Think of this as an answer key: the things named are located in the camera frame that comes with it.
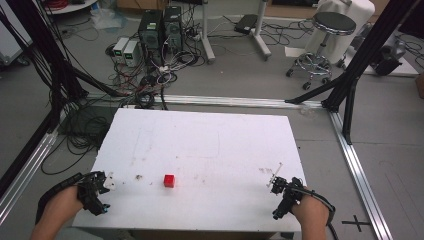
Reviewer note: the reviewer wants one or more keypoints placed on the clear plastic bag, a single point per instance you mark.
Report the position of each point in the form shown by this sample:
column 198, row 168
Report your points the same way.
column 106, row 18

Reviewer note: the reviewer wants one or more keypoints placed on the white table leg stand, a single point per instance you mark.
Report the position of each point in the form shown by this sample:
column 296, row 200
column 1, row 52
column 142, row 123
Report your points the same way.
column 207, row 33
column 261, row 33

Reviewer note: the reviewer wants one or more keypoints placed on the round white table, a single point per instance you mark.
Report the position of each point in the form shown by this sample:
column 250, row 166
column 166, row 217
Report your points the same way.
column 71, row 6

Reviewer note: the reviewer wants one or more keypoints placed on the black frame post with braces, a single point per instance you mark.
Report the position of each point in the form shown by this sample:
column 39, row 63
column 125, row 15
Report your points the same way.
column 363, row 60

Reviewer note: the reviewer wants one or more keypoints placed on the person's right hand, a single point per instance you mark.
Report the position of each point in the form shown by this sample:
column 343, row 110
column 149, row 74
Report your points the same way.
column 310, row 211

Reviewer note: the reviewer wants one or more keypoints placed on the aluminium floor rail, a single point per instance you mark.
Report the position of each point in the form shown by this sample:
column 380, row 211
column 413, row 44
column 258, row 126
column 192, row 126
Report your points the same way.
column 26, row 173
column 233, row 100
column 360, row 173

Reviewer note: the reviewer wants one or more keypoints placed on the black tape cross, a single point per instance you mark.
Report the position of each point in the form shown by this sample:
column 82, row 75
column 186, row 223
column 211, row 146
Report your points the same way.
column 356, row 222

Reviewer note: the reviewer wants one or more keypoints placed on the red cube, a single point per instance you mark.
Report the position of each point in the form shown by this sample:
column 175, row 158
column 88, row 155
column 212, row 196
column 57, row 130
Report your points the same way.
column 169, row 180

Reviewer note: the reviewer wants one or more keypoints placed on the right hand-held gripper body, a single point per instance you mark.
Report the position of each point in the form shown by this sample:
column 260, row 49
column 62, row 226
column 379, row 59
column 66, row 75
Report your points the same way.
column 287, row 197

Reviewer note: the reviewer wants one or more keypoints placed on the black round stool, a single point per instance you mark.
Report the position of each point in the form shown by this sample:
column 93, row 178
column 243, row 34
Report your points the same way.
column 333, row 23

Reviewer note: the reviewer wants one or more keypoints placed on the brown box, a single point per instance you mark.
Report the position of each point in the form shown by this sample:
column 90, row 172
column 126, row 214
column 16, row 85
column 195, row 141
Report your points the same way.
column 420, row 85

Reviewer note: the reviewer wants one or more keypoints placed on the black device on white board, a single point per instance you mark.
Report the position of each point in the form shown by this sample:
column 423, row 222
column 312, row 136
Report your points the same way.
column 388, row 60

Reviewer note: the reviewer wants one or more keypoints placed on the person's left hand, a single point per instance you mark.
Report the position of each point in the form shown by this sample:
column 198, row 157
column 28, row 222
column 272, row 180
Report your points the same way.
column 63, row 205

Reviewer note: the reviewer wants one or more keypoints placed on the flat black box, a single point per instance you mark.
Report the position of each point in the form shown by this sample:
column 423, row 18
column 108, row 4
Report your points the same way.
column 246, row 24

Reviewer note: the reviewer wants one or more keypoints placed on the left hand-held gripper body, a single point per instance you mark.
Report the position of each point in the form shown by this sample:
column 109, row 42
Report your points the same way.
column 91, row 196

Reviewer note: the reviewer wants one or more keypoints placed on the large black computer tower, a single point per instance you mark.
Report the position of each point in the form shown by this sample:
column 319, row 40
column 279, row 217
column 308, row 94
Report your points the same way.
column 150, row 35

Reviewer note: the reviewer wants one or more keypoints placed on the small black computer tower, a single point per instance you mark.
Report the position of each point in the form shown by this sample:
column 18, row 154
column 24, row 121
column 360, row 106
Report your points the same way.
column 173, row 26

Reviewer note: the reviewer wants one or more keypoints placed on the black floor mat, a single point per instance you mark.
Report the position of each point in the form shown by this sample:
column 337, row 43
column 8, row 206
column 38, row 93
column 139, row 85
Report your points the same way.
column 90, row 116

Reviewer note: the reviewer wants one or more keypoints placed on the white floor board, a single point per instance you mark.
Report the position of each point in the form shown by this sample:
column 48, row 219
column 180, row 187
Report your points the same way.
column 408, row 69

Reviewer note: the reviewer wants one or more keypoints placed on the white panel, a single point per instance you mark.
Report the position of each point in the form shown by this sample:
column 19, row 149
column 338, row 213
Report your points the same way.
column 10, row 36

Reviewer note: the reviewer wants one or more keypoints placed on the white power supply unit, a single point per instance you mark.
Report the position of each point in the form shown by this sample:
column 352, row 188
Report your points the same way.
column 120, row 46
column 131, row 53

